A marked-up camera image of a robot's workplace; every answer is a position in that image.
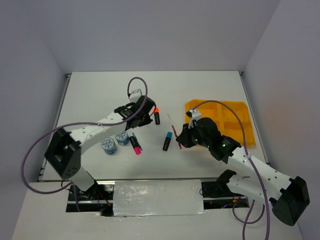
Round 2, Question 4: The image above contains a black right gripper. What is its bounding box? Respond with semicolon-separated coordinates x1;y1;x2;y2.
176;121;211;148

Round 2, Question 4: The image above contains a red pen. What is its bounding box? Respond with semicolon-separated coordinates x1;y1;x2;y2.
171;124;182;150

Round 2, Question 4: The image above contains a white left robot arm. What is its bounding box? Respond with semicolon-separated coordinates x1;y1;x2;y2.
44;95;156;200

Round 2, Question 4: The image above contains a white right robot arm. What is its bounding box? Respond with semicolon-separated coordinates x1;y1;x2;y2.
176;117;310;226

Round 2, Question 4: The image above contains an orange cap highlighter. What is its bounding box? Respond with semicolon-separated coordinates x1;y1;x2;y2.
153;107;161;125

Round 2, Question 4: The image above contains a blue pen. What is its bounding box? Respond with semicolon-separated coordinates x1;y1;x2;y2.
132;132;143;151

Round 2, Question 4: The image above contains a yellow compartment tray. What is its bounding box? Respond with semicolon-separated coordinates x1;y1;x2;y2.
184;99;256;148

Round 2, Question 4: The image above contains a pink cap highlighter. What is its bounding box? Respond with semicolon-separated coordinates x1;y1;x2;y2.
129;136;141;155

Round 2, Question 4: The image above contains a blue cap highlighter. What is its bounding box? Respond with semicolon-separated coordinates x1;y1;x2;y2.
162;131;173;152

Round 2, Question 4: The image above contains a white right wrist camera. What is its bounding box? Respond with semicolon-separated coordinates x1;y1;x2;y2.
186;108;202;129

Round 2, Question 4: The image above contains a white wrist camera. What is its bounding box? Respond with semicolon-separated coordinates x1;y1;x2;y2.
186;108;202;129
128;89;142;103

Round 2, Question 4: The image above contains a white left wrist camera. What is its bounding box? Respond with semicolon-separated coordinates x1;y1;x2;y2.
128;89;142;103

